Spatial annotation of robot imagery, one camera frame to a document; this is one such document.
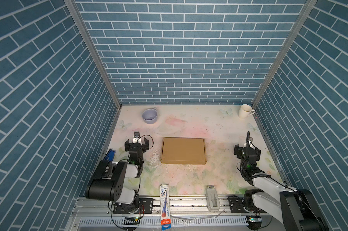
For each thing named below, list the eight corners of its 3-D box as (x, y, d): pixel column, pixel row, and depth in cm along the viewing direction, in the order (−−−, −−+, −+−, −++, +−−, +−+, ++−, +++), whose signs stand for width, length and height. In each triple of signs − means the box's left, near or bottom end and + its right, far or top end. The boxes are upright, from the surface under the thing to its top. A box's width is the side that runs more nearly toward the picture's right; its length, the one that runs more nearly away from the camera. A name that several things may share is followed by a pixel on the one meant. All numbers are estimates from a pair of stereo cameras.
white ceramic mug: (238, 119, 113) (242, 111, 106) (236, 112, 119) (239, 104, 112) (250, 119, 114) (255, 112, 107) (247, 112, 119) (251, 104, 112)
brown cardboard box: (161, 164, 90) (160, 160, 86) (163, 141, 101) (162, 137, 96) (205, 164, 90) (206, 160, 86) (202, 142, 101) (204, 137, 97)
